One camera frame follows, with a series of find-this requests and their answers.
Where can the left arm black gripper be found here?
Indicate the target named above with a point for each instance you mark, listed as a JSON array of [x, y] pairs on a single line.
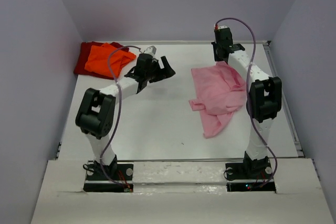
[[168, 72]]

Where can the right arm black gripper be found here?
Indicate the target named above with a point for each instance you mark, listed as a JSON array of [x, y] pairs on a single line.
[[216, 57]]

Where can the pink t shirt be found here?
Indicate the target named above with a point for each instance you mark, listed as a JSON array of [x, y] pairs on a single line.
[[220, 92]]

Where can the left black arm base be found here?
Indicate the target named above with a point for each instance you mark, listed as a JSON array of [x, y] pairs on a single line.
[[97, 181]]

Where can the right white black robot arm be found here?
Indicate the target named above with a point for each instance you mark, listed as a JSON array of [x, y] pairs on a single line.
[[264, 101]]

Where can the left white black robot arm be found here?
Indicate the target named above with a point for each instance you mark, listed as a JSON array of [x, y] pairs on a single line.
[[99, 113]]

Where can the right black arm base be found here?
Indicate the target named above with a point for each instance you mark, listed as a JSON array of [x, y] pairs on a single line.
[[239, 180]]

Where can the orange folded t shirt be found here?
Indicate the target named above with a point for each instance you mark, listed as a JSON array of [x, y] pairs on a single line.
[[100, 61]]

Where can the dark red folded t shirt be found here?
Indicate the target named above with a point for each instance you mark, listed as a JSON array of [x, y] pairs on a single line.
[[83, 57]]

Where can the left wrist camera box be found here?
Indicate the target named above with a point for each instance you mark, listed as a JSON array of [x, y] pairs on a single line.
[[151, 50]]

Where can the aluminium table edge rail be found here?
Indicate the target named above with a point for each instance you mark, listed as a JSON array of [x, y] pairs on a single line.
[[267, 49]]

